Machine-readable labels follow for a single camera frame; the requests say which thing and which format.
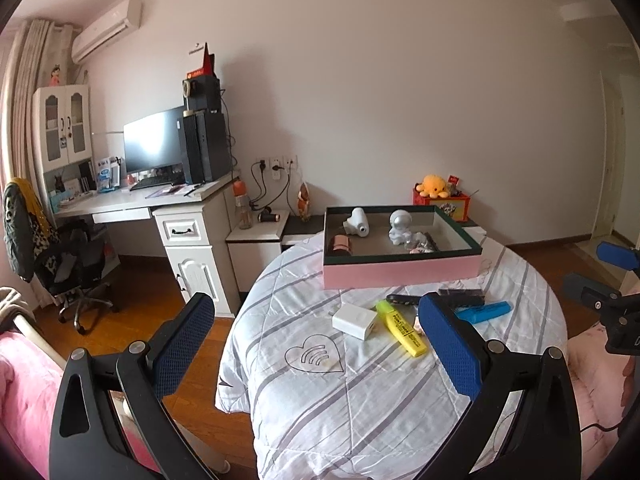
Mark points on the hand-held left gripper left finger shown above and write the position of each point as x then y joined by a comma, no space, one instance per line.
182,345

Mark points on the white air conditioner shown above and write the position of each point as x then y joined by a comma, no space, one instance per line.
107,27

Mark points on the orange capped water bottle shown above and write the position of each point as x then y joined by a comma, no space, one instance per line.
242,210

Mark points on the red toy box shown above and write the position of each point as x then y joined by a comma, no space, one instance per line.
452,207

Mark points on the yellow black jacket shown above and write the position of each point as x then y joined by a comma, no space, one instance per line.
25,230

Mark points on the blue marker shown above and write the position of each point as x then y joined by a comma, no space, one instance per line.
485,311

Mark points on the white wall sockets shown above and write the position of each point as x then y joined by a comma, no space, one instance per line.
276,164

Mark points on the white handheld device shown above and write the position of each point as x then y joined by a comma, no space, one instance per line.
359,222

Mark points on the small pink doll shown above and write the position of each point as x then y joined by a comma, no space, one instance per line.
56,76

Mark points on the pink bed quilt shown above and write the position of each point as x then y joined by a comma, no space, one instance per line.
30,400

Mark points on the black computer monitor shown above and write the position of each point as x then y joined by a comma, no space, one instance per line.
152,142

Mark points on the black remote control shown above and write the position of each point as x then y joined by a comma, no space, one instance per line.
465,297

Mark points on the orange octopus plush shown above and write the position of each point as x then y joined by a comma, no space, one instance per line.
432,186

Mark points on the blue white box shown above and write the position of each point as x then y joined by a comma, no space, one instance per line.
109,174

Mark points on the black office chair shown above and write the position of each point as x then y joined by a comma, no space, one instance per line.
75,260

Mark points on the red black carton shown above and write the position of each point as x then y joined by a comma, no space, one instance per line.
207,62

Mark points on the white charger plug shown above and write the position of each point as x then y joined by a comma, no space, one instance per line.
352,320

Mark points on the black keyboard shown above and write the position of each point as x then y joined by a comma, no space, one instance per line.
155,183

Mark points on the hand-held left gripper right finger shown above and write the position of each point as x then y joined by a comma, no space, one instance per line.
447,345

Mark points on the rose gold box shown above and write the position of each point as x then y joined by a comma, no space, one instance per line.
340,245

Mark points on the black computer tower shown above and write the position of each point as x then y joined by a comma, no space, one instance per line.
207,147

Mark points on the dark topped low cabinet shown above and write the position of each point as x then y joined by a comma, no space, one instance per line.
305,227

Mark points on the white bedside table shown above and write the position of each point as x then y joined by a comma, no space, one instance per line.
255,232

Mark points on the white door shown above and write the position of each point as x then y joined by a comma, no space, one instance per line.
607,160

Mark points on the small black flashlight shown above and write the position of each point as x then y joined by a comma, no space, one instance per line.
267,216

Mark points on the yellow highlighter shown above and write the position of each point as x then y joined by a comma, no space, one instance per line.
402,330

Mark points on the black pen-shaped device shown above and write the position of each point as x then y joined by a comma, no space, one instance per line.
402,299

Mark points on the silver astronaut figurine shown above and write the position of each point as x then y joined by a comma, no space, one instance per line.
400,220

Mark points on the white desk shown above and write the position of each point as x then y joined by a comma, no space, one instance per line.
115,200

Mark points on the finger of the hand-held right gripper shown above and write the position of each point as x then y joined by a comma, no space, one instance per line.
617,255
585,287

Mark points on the small red card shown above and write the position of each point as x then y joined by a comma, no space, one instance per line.
454,179

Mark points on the beige curtain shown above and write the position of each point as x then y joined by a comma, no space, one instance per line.
25,100

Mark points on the pink box with dark rim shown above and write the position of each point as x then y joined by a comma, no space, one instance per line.
400,272

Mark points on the white glass-door cabinet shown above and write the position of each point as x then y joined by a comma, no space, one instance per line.
60,110

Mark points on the black box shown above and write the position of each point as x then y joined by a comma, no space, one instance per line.
205,94

